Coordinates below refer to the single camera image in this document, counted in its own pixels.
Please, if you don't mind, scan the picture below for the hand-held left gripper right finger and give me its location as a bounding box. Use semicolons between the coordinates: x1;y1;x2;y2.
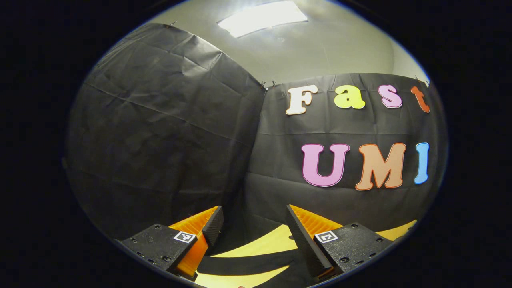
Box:
285;204;394;282

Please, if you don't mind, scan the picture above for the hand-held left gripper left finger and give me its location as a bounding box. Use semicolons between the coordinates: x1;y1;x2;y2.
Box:
120;205;224;281

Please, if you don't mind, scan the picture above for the plain black backdrop cloth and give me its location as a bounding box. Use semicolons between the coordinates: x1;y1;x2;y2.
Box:
64;23;266;240

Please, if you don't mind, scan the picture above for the ceiling light panel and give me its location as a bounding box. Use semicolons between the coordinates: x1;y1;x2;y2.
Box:
217;0;309;39

